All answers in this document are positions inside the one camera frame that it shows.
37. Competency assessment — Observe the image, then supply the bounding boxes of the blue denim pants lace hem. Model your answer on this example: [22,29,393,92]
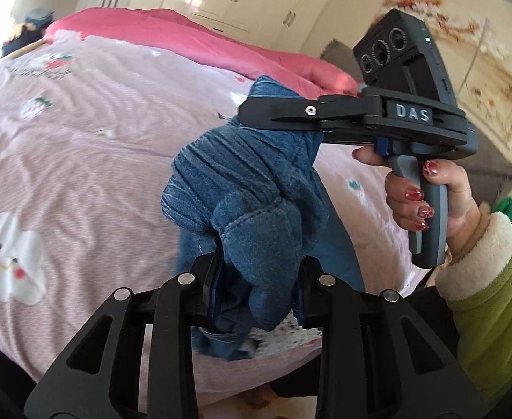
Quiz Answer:
[160,75,366,362]

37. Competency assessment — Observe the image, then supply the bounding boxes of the green sleeve cream cuff forearm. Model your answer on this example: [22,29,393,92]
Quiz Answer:
[435,211,512,406]

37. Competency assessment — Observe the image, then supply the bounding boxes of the right hand red nails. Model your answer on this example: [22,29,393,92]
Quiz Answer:
[351,146,483,259]

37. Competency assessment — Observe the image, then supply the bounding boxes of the grey padded headboard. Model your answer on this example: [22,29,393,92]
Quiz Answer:
[320,40,512,205]

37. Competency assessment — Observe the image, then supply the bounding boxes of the pink quilt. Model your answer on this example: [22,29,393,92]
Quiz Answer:
[45,8,359,100]

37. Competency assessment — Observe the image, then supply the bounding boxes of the pink strawberry print bedsheet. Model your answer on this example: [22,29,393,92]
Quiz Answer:
[0,31,416,402]

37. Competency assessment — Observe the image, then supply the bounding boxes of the dark clothes pile beside bed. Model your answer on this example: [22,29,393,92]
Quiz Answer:
[1,8,54,58]

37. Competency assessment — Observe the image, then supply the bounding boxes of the floral wall painting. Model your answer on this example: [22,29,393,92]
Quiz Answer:
[376,0,512,149]

